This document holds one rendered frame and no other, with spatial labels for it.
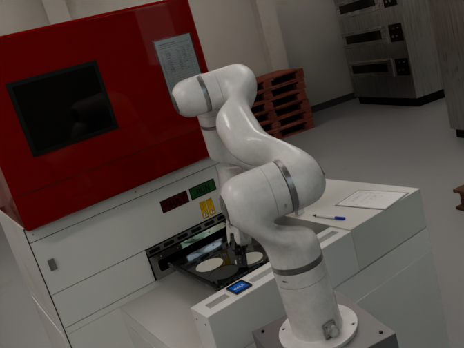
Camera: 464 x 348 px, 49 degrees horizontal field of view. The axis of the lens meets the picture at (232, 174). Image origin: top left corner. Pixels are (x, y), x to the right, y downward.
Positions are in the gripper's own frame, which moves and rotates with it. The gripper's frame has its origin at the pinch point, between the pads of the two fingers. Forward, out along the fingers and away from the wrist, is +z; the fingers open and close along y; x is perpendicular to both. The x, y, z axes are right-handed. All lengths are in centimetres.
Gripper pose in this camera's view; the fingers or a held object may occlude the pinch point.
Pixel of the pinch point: (242, 261)
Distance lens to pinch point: 173.1
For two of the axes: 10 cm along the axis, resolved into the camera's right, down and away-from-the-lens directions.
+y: 4.2, 0.1, 9.1
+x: -9.0, 1.5, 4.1
